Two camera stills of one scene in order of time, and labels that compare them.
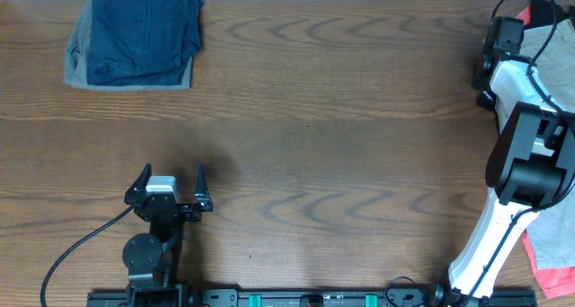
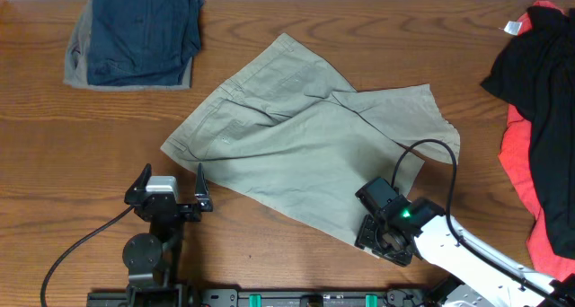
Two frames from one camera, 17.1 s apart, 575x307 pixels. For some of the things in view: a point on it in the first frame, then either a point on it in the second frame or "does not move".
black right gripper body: (486, 99) → (375, 242)
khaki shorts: (550, 48) → (297, 135)
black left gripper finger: (201, 192) does not move
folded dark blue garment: (143, 34) does not move
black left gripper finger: (137, 188) does not move
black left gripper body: (188, 209) does not move
